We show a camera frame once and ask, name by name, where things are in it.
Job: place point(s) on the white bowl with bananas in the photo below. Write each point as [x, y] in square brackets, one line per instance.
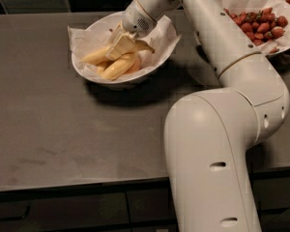
[125, 81]

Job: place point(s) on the dark drawer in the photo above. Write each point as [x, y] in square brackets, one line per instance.
[71, 213]
[150, 205]

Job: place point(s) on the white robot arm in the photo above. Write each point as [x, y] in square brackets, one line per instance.
[207, 134]

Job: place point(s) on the white paper liner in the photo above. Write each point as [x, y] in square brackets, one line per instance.
[83, 39]

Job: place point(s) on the pile of red strawberries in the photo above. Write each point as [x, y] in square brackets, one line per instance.
[260, 27]

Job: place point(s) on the right dark drawer front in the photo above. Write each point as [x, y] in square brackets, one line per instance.
[150, 205]

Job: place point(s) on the left black drawer handle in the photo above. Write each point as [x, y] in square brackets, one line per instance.
[14, 211]

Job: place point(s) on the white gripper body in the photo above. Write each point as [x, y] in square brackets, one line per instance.
[134, 20]

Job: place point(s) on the orange fruit under bananas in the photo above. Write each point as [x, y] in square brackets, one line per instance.
[135, 67]

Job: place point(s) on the white paper under strawberries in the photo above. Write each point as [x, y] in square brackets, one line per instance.
[280, 7]

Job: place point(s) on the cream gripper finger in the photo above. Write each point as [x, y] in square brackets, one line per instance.
[118, 34]
[121, 45]

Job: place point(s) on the left dark drawer front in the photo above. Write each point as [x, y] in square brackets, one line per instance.
[71, 213]

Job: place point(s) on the white bowl with strawberries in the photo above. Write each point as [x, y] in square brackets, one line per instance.
[223, 40]

